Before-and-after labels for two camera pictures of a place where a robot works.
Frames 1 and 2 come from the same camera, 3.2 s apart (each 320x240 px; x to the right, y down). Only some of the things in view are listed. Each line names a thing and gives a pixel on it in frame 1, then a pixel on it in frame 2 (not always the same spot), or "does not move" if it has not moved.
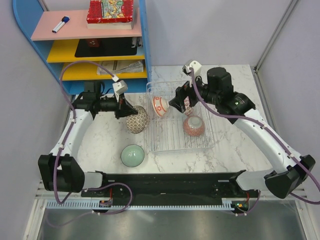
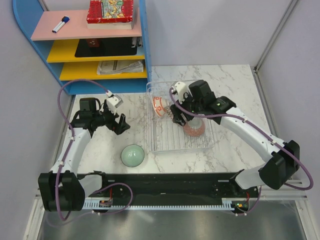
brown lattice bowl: [137, 123] → [169, 112]
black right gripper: [181, 93] → [177, 111]
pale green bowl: [132, 155] does not move
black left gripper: [123, 108] → [117, 128]
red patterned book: [110, 14] does not move
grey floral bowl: [193, 125] does not move
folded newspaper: [121, 67] does not move
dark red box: [93, 42] does not move
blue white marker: [64, 20] does not move
